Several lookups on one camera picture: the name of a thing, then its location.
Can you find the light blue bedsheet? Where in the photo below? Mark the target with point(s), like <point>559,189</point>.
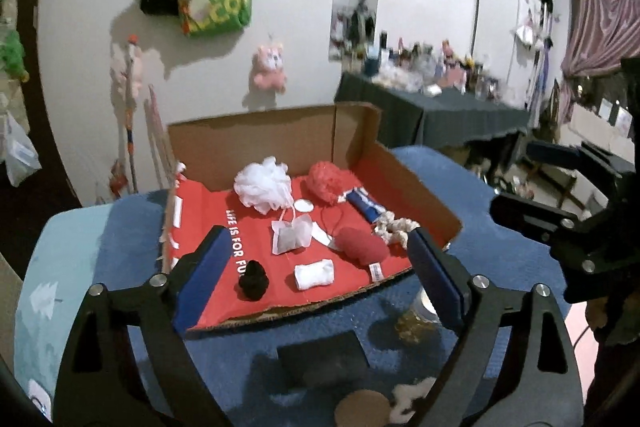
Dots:
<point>55,267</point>

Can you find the white sachet packet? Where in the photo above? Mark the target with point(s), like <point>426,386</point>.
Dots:
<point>290,237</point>

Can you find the white fluffy plush piece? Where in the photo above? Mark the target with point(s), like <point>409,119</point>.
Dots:
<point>407,394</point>

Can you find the white wardrobe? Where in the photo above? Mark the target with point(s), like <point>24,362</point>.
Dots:
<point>495,32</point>

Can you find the pink curtain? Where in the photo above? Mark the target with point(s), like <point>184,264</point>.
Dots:
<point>595,32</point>

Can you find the blue tube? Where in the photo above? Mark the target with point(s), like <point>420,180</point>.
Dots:
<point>365,203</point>

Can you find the beige round powder puff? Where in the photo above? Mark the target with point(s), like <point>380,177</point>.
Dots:
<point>362,409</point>

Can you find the clutter of bottles and trinkets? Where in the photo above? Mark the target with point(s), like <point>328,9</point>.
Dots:
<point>430,67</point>

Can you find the dark wooden door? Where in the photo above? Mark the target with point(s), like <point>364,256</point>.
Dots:
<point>45,187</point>

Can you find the cardboard box with red lining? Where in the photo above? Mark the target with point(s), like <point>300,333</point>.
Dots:
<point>210,207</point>

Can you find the pink plush toy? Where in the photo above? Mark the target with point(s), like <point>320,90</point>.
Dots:
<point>269,67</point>

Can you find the white sock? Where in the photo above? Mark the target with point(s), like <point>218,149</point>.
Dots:
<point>314,274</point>

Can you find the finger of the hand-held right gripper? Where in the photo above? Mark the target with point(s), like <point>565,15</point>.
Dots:
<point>530,217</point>
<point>547,154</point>

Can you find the pink cloth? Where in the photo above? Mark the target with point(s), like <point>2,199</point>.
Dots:
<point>582,357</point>

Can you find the red mesh bath pouf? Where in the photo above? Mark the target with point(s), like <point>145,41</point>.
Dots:
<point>327,182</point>

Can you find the white round pad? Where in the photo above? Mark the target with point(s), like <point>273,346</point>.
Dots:
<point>303,205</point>

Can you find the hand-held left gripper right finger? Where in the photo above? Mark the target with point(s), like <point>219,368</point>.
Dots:
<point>435,277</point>

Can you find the clear plastic bag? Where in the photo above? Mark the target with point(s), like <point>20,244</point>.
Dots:
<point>20,154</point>

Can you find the green plush toy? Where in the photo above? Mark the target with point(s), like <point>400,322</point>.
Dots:
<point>11,57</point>

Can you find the cream crochet scrunchie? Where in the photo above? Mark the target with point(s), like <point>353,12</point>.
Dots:
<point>392,227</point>

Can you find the black fuzzy scrunchie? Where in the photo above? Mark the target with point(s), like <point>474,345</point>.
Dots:
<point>252,282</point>

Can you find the red knitted heart plush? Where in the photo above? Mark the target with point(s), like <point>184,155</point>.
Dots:
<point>357,244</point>

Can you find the person's right hand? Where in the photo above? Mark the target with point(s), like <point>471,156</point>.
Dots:
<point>600,314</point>

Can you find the glass jar with metal lid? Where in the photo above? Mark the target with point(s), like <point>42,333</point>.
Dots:
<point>420,322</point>

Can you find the table with dark cloth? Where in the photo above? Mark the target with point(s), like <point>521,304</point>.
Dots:
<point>450,117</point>

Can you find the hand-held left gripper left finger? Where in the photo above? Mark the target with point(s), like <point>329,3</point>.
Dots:
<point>205,277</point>

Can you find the white mesh bath pouf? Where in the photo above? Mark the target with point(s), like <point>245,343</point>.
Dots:
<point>262,184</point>

